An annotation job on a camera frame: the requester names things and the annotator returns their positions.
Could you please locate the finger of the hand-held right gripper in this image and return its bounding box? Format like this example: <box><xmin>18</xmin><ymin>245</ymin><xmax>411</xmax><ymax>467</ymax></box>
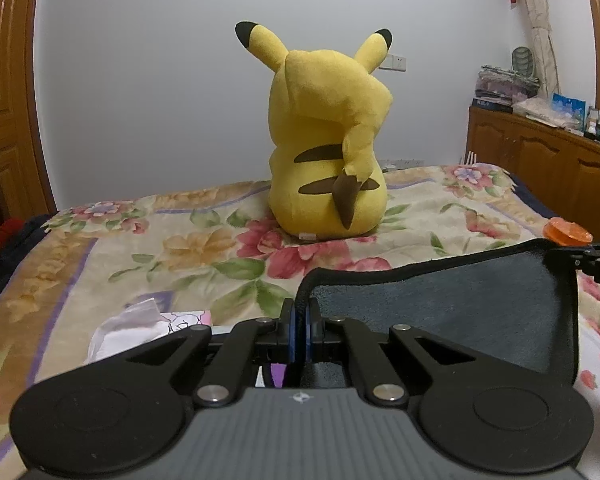
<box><xmin>546</xmin><ymin>245</ymin><xmax>600</xmax><ymax>272</ymax></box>

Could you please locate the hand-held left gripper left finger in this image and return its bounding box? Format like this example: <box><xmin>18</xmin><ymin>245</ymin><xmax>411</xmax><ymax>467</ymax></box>
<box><xmin>125</xmin><ymin>300</ymin><xmax>297</xmax><ymax>409</ymax></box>

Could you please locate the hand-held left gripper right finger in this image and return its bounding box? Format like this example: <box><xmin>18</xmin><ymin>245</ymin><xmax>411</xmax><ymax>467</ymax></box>
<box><xmin>300</xmin><ymin>302</ymin><xmax>477</xmax><ymax>407</ymax></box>

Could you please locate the dark grey towel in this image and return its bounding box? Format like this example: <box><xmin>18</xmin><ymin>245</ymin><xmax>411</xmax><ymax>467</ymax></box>
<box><xmin>300</xmin><ymin>238</ymin><xmax>581</xmax><ymax>392</ymax></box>

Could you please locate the orange round cap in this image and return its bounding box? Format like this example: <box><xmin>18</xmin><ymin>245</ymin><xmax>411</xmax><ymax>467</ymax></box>
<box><xmin>542</xmin><ymin>217</ymin><xmax>594</xmax><ymax>247</ymax></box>

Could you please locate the wooden cabinet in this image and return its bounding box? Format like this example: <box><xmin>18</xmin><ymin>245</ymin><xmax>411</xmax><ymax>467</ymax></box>
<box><xmin>466</xmin><ymin>105</ymin><xmax>600</xmax><ymax>235</ymax></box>

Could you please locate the floral blanket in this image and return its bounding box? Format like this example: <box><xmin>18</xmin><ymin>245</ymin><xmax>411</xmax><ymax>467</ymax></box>
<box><xmin>0</xmin><ymin>162</ymin><xmax>600</xmax><ymax>480</ymax></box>

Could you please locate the blue picture box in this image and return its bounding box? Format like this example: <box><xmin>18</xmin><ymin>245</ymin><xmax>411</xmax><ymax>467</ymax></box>
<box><xmin>551</xmin><ymin>92</ymin><xmax>587</xmax><ymax>123</ymax></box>

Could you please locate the white tissue pack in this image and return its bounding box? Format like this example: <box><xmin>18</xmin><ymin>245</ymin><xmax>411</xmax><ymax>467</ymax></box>
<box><xmin>82</xmin><ymin>298</ymin><xmax>214</xmax><ymax>364</ymax></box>

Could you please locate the stack of folded cloths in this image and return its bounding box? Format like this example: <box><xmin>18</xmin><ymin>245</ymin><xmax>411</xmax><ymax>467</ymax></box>
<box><xmin>472</xmin><ymin>64</ymin><xmax>540</xmax><ymax>114</ymax></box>

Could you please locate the yellow plush toy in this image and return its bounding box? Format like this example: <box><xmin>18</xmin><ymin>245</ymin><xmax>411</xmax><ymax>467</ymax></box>
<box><xmin>234</xmin><ymin>21</ymin><xmax>395</xmax><ymax>238</ymax></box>

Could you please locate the green woven fan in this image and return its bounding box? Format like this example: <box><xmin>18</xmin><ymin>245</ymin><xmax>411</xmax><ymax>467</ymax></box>
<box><xmin>511</xmin><ymin>46</ymin><xmax>537</xmax><ymax>78</ymax></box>

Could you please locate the beige curtain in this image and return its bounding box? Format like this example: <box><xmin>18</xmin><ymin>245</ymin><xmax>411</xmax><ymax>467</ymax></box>
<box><xmin>511</xmin><ymin>0</ymin><xmax>561</xmax><ymax>98</ymax></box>

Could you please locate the dark blue bedsheet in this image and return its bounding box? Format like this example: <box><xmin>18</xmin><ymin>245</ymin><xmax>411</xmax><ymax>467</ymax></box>
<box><xmin>0</xmin><ymin>214</ymin><xmax>56</xmax><ymax>331</ymax></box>

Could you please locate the red cloth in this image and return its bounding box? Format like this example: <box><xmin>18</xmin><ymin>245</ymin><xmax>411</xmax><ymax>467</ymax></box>
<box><xmin>0</xmin><ymin>216</ymin><xmax>31</xmax><ymax>256</ymax></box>

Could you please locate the wooden wardrobe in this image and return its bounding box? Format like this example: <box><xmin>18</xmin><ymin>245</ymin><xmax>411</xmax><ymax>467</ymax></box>
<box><xmin>0</xmin><ymin>0</ymin><xmax>57</xmax><ymax>233</ymax></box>

